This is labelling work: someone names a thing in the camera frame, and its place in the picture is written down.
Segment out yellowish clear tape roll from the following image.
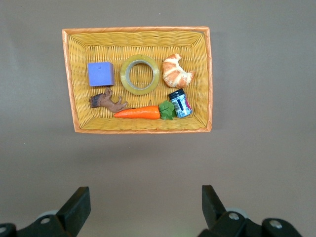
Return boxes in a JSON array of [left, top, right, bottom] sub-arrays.
[[120, 54, 160, 96]]

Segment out small jar black lid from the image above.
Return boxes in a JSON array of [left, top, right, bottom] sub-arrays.
[[167, 88, 193, 119]]

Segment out orange toy carrot green leaves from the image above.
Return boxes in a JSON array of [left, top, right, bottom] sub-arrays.
[[113, 100, 177, 121]]

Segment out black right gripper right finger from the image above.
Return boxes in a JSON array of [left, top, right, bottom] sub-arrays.
[[197, 184, 303, 237]]

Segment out purple foam cube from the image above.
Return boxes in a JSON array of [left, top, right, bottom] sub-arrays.
[[87, 61, 116, 87]]

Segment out toy croissant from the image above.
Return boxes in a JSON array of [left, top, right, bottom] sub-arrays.
[[162, 53, 196, 88]]

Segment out brown table cover sheet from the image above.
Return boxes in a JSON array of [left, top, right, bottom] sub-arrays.
[[0, 0, 316, 237]]

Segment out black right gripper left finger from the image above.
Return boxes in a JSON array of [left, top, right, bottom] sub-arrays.
[[0, 186, 91, 237]]

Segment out yellow wicker basket orange rim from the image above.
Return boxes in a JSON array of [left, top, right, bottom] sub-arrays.
[[61, 26, 213, 134]]

